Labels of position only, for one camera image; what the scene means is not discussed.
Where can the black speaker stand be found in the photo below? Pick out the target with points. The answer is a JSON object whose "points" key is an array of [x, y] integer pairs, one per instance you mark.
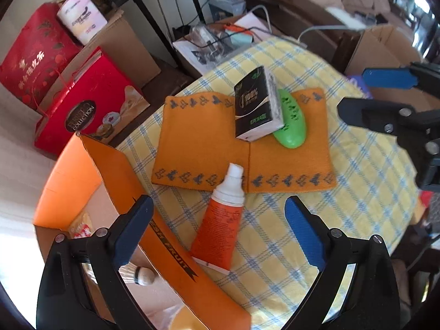
{"points": [[154, 27], [193, 0]]}

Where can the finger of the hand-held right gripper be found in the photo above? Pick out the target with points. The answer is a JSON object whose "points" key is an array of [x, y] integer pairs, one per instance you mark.
{"points": [[388, 77], [371, 113]]}

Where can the red gift bag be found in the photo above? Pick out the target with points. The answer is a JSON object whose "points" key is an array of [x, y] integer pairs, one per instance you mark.
{"points": [[31, 51]]}

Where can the orange cardboard box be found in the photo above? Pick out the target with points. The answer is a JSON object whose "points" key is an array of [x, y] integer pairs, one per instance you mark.
{"points": [[68, 196]]}

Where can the brown wooden sofa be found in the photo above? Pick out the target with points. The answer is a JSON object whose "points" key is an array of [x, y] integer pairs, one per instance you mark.
{"points": [[309, 10]]}

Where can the green oval case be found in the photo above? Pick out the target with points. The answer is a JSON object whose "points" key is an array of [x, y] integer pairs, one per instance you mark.
{"points": [[292, 127]]}

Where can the small grey box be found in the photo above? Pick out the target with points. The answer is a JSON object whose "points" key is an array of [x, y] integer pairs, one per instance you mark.
{"points": [[227, 7]]}

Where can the clear snack packet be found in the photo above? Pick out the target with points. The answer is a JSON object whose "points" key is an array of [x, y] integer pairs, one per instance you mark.
{"points": [[80, 228]]}

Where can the orange tube with white cap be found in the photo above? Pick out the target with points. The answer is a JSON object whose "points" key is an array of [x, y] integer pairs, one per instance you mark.
{"points": [[216, 230]]}

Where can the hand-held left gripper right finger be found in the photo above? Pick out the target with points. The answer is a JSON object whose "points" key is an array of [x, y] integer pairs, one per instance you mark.
{"points": [[306, 233]]}

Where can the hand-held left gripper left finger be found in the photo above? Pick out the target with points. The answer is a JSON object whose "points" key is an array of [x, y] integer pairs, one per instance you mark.
{"points": [[132, 233]]}

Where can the white feather shuttlecock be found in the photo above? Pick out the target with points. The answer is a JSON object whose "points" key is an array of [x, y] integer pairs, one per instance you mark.
{"points": [[144, 275]]}

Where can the open brown cardboard box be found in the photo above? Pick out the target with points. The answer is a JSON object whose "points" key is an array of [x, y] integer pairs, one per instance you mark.
{"points": [[381, 44]]}

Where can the orange knitted cloth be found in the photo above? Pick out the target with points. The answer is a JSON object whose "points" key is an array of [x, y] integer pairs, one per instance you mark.
{"points": [[199, 137]]}

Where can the tall brown cardboard box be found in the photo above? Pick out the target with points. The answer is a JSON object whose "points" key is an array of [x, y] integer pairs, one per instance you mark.
{"points": [[127, 48]]}

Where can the black tissue pack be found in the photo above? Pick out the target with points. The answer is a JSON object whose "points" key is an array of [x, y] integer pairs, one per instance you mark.
{"points": [[254, 110]]}

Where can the red gift box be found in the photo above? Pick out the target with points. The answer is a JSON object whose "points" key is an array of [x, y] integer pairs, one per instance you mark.
{"points": [[86, 110]]}

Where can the yellow checked blanket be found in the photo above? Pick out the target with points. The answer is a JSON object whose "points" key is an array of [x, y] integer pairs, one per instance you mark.
{"points": [[361, 185]]}

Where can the small teal box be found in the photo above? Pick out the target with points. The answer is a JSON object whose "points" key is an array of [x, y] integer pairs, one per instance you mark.
{"points": [[240, 36]]}

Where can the printed magazine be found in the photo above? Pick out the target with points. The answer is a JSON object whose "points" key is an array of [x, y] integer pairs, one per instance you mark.
{"points": [[192, 53]]}

